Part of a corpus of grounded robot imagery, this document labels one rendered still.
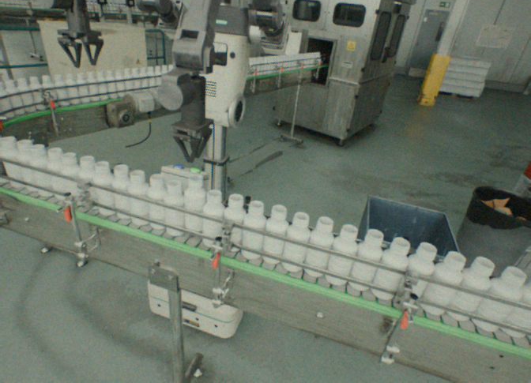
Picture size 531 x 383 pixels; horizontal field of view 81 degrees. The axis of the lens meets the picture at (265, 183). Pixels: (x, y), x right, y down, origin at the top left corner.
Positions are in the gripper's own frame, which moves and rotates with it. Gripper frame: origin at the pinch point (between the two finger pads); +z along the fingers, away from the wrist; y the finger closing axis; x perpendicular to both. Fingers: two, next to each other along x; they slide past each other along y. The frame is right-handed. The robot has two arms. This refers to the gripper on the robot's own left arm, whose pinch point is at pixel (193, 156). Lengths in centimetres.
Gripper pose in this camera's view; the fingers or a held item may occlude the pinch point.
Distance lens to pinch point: 81.5
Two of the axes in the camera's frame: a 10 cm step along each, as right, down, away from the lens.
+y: 3.0, -4.3, 8.5
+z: -1.1, 8.7, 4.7
